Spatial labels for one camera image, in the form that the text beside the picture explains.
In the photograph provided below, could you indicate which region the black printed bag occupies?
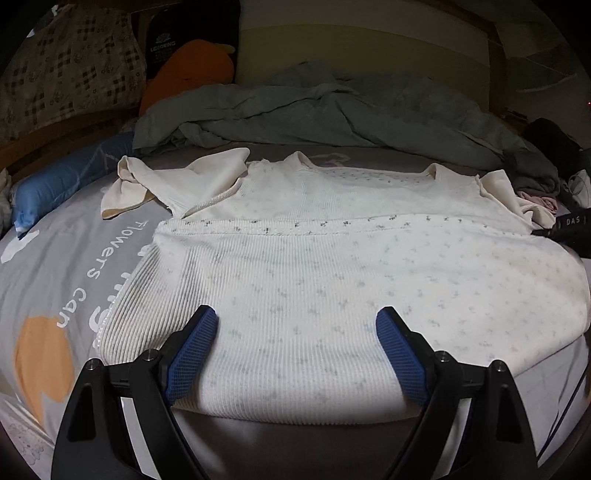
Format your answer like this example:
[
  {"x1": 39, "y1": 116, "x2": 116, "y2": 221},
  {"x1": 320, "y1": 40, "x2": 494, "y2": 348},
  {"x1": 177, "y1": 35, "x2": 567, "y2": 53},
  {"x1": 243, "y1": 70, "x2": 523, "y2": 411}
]
[{"x1": 134, "y1": 0, "x2": 242, "y2": 80}]

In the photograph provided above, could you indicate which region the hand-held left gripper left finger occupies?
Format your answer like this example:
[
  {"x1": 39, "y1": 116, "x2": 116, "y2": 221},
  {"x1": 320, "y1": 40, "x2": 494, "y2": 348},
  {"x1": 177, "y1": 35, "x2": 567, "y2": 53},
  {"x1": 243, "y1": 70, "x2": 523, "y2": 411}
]
[{"x1": 51, "y1": 305, "x2": 220, "y2": 480}]

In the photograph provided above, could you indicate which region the checkered pillow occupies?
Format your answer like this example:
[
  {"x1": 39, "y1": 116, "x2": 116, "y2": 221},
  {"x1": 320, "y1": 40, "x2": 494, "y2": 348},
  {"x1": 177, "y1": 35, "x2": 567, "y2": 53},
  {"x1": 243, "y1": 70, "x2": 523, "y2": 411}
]
[{"x1": 0, "y1": 4, "x2": 148, "y2": 145}]

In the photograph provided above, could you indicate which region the dark grey cloth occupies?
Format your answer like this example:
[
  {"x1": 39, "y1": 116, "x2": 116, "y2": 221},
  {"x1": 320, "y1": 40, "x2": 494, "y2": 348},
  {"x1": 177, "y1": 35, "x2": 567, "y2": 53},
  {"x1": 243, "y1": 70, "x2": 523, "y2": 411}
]
[{"x1": 504, "y1": 147, "x2": 563, "y2": 195}]

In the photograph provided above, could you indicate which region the dark cable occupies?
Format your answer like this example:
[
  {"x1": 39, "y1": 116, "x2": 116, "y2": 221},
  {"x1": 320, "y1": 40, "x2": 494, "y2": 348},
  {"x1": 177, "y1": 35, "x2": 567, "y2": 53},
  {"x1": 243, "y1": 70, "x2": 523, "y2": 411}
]
[{"x1": 542, "y1": 339, "x2": 588, "y2": 464}]

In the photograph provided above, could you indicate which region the grey duvet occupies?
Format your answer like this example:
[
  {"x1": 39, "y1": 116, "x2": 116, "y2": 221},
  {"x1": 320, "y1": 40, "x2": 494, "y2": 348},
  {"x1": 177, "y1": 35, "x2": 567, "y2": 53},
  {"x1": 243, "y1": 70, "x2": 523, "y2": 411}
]
[{"x1": 133, "y1": 60, "x2": 532, "y2": 169}]

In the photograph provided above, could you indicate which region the white knit sweater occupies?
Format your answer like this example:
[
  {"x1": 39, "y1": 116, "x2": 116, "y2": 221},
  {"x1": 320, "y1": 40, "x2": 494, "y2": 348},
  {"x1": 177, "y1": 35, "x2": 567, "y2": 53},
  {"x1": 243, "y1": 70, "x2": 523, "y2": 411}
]
[{"x1": 95, "y1": 148, "x2": 591, "y2": 423}]

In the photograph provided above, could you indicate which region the pink cloth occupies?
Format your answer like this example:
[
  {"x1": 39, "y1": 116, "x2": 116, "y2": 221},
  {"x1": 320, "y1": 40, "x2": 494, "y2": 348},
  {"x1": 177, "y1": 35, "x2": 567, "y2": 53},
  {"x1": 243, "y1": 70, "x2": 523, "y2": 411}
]
[{"x1": 515, "y1": 190, "x2": 560, "y2": 227}]

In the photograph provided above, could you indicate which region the blue bolster pillow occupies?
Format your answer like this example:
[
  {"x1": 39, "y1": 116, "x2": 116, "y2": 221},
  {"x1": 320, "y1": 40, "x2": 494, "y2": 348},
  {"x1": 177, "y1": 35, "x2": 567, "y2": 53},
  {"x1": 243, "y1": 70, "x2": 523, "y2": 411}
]
[{"x1": 10, "y1": 133, "x2": 136, "y2": 240}]

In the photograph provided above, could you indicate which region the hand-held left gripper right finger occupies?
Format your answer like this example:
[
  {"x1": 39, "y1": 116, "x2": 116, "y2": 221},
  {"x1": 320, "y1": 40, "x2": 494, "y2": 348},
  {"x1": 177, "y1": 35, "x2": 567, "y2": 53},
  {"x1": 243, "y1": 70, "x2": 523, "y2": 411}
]
[{"x1": 375, "y1": 305, "x2": 539, "y2": 480}]

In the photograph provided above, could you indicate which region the black cloth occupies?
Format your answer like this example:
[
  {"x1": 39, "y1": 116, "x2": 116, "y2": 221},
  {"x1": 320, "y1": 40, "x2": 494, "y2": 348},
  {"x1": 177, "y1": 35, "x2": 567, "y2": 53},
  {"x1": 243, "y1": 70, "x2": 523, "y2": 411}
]
[{"x1": 525, "y1": 117, "x2": 588, "y2": 155}]

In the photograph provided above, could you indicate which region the orange plush pillow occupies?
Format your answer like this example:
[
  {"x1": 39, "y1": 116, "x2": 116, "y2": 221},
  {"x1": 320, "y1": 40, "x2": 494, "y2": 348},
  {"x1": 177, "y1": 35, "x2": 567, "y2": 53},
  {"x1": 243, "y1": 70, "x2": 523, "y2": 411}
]
[{"x1": 139, "y1": 39, "x2": 237, "y2": 116}]

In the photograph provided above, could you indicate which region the yellow-green headboard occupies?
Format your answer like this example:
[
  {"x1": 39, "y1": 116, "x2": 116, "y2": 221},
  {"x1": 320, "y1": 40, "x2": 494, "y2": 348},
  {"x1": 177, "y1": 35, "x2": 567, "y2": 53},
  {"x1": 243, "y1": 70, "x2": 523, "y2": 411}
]
[{"x1": 235, "y1": 23, "x2": 492, "y2": 112}]

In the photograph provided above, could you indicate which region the white cloth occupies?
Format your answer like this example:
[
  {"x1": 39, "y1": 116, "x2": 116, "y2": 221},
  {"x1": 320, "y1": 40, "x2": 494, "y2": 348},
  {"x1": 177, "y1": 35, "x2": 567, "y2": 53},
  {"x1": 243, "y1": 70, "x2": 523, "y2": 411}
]
[{"x1": 567, "y1": 170, "x2": 591, "y2": 209}]

